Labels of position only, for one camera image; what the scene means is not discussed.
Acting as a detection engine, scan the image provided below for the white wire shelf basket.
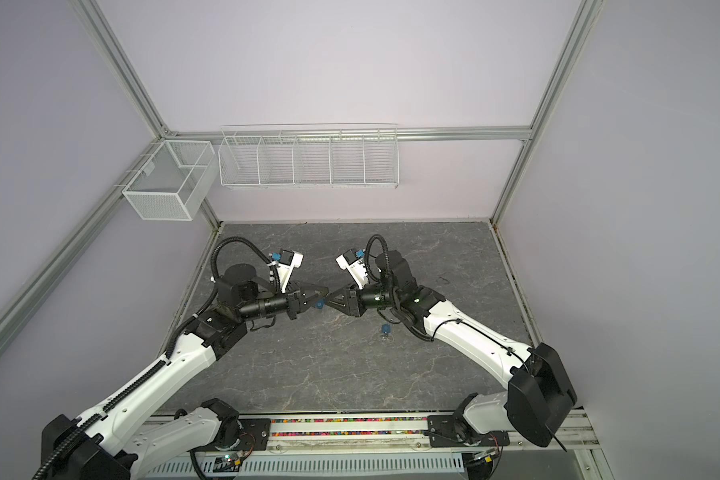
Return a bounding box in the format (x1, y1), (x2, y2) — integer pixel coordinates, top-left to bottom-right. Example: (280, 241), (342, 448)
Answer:
(217, 123), (400, 189)

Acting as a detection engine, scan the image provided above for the aluminium frame profile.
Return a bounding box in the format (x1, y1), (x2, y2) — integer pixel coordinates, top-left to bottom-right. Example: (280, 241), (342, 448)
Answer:
(0, 1), (603, 357)

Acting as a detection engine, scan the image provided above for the white vented cable duct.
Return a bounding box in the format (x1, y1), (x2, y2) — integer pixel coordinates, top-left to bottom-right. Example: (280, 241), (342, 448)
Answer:
(143, 454), (468, 479)

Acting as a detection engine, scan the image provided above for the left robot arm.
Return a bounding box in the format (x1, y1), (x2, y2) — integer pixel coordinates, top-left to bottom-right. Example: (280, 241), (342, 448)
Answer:
(33, 260), (329, 479)

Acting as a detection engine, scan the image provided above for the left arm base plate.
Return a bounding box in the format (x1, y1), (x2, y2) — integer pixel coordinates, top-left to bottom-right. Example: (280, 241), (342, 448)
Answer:
(214, 418), (272, 452)

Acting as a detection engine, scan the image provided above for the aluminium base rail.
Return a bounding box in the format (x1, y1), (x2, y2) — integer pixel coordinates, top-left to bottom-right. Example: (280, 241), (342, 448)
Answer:
(95, 412), (601, 460)

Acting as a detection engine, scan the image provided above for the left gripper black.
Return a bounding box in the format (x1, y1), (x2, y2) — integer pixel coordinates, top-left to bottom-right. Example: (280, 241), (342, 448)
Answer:
(239, 279), (328, 322)

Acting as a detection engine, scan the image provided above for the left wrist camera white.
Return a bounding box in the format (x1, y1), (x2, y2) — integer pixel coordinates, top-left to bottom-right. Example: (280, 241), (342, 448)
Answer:
(269, 249), (304, 293)

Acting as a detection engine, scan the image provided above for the white mesh box basket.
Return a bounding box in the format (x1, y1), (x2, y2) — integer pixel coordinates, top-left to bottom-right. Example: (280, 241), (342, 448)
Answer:
(123, 140), (219, 221)

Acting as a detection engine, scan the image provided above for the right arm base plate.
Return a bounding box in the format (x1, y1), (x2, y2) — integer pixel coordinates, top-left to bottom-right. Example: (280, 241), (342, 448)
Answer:
(425, 415), (510, 448)

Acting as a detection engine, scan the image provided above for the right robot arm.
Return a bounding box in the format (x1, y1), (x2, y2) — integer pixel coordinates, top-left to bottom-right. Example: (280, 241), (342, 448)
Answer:
(325, 249), (577, 447)

